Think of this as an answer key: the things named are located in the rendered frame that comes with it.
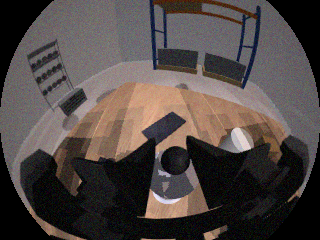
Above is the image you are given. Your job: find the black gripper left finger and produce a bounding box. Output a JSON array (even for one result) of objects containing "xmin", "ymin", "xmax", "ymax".
[{"xmin": 71, "ymin": 137, "xmax": 156, "ymax": 217}]

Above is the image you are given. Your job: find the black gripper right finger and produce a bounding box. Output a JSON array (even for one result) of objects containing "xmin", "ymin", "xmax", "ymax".
[{"xmin": 185, "ymin": 135, "xmax": 271, "ymax": 209}]

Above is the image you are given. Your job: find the brown rectangular block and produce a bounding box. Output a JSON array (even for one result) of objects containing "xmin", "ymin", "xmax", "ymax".
[{"xmin": 255, "ymin": 135, "xmax": 280, "ymax": 159}]

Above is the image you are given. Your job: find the glass french press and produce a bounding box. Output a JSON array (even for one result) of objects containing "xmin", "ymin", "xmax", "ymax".
[{"xmin": 151, "ymin": 145, "xmax": 199, "ymax": 204}]

